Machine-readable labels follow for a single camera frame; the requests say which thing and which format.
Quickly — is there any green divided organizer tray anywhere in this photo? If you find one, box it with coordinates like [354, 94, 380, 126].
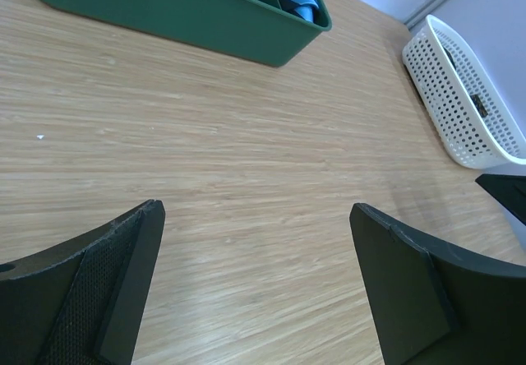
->
[40, 0, 332, 67]

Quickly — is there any black tie with white pattern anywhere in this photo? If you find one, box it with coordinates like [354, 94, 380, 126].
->
[445, 49, 488, 118]

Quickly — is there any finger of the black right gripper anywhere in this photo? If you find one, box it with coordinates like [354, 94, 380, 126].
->
[475, 173, 526, 224]

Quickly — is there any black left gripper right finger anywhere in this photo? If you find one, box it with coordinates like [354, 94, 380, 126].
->
[349, 203, 525, 364]

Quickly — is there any white perforated plastic basket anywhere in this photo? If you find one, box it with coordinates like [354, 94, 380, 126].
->
[402, 15, 525, 170]

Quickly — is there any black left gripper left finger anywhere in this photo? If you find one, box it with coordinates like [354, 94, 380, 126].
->
[1, 200, 165, 364]

